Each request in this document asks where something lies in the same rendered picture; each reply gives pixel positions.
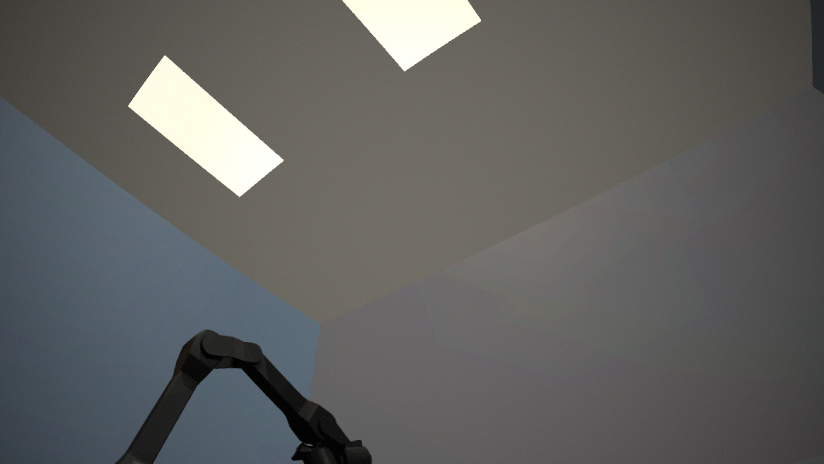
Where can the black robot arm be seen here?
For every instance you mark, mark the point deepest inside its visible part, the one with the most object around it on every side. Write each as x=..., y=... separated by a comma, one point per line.
x=309, y=421

